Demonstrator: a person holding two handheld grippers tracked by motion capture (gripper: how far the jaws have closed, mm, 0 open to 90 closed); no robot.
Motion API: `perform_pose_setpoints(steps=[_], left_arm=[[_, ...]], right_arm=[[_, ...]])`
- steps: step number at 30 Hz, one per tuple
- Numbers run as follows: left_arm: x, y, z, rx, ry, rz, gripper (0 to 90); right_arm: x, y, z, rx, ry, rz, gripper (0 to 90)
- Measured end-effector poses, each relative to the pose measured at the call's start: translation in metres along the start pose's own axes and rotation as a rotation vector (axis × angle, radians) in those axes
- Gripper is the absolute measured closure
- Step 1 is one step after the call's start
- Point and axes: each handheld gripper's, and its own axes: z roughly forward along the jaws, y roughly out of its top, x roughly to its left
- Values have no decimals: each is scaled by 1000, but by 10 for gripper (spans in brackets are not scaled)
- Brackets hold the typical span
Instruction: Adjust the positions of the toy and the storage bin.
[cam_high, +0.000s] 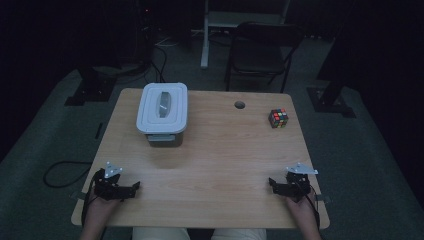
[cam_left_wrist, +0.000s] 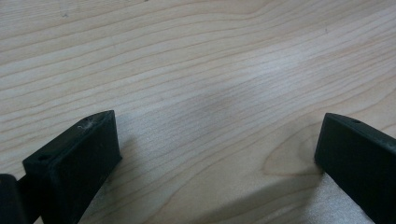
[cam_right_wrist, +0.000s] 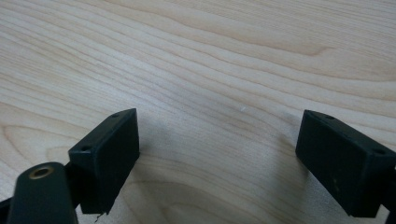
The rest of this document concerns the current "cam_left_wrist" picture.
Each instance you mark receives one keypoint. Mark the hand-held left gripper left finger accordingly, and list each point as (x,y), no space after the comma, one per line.
(74,161)

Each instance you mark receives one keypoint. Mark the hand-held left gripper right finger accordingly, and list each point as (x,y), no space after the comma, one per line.
(358,161)

